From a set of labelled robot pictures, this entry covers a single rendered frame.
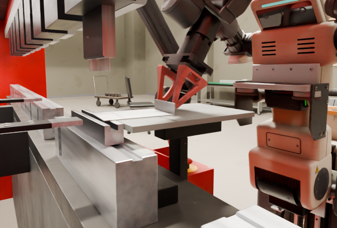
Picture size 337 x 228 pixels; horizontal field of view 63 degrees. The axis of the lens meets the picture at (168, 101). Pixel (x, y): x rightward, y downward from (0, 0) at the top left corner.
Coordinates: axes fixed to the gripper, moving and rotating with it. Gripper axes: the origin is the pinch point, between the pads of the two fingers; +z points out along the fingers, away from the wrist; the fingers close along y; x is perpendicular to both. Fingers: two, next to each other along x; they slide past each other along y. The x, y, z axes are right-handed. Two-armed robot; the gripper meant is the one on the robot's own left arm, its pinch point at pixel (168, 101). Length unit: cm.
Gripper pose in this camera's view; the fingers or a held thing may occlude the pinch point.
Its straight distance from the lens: 54.6
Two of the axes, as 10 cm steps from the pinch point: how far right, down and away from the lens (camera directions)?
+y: 5.4, 1.2, -8.3
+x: 7.2, 4.5, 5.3
